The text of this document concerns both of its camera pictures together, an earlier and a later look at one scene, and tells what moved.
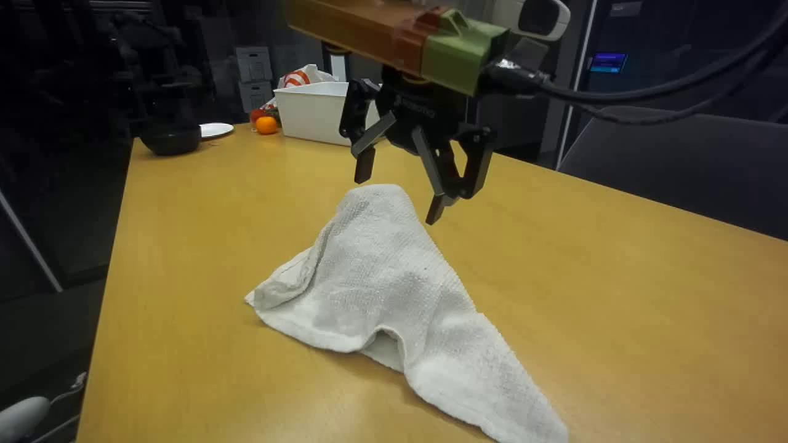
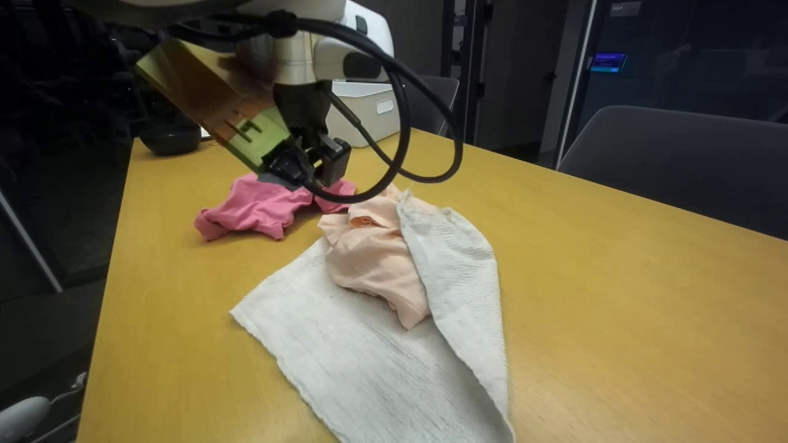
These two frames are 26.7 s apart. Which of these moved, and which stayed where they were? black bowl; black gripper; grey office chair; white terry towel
Moved: black gripper; white terry towel
Stayed: grey office chair; black bowl
